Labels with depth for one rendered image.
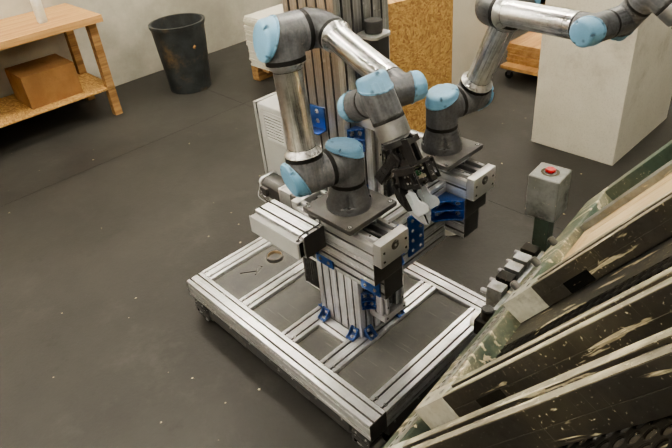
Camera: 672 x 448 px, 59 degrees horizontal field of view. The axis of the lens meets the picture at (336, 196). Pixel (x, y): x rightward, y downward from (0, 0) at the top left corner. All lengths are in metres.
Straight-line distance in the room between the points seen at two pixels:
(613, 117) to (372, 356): 2.41
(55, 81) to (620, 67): 4.37
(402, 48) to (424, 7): 0.25
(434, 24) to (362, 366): 1.98
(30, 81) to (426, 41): 3.39
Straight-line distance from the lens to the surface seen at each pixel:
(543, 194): 2.35
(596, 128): 4.32
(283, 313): 2.81
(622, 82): 4.14
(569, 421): 0.91
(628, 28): 1.76
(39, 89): 5.63
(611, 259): 1.52
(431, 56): 3.61
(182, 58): 5.82
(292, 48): 1.66
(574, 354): 1.10
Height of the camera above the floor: 2.11
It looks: 32 degrees down
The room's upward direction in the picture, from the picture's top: 6 degrees counter-clockwise
